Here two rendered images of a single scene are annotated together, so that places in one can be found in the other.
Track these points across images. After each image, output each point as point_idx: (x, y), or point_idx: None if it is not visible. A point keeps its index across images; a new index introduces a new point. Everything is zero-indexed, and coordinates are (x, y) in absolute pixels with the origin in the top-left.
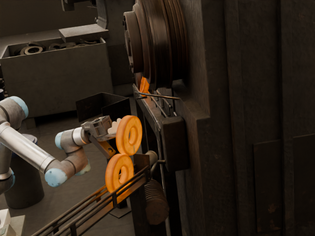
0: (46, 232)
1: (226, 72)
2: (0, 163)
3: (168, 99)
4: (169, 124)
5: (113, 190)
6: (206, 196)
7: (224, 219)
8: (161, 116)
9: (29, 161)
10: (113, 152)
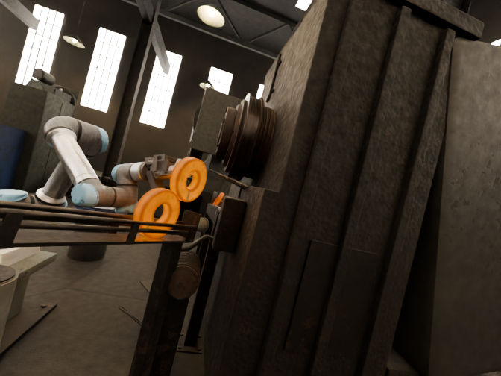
0: None
1: (309, 153)
2: (53, 184)
3: None
4: (232, 199)
5: (137, 220)
6: (244, 283)
7: (255, 318)
8: None
9: (68, 171)
10: None
